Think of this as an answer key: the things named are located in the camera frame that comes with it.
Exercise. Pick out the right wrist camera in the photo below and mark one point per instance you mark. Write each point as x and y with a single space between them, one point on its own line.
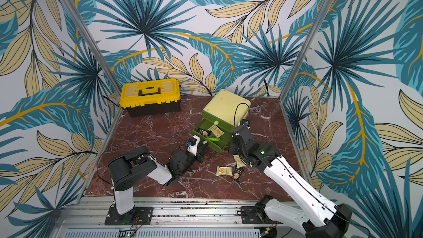
245 122

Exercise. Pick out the aluminium front rail frame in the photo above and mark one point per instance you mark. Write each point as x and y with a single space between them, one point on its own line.
172 217

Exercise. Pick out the light green drawer cabinet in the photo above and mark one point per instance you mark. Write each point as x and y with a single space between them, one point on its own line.
228 107

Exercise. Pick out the green drawer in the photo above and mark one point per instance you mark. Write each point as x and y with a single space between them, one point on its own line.
209 120
219 144

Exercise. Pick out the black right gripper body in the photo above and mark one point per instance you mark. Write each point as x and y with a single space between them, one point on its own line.
239 130

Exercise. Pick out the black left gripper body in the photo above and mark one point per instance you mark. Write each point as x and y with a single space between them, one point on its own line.
199 156

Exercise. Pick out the green top drawer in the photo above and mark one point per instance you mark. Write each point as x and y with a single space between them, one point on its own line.
209 120

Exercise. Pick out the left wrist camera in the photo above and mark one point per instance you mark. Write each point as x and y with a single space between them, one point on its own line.
192 145

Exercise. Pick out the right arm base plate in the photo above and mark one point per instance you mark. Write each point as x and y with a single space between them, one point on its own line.
253 215

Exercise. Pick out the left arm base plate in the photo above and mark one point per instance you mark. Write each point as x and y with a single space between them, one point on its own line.
136 216

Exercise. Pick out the cream cookie packet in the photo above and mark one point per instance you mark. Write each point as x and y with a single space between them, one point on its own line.
224 171
239 162

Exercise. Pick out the green marker pen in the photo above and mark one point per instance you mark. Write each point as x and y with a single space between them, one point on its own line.
212 139

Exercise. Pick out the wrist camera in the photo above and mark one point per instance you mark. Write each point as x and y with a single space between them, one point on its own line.
245 122
192 145

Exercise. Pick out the yellow black toolbox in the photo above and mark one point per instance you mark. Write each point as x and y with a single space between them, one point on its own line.
151 97

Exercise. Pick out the black cookie packet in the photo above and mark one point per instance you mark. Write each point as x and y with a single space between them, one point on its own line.
237 174

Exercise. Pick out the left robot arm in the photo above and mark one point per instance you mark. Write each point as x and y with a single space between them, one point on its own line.
132 167

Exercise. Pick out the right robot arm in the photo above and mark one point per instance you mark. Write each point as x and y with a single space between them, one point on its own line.
316 217

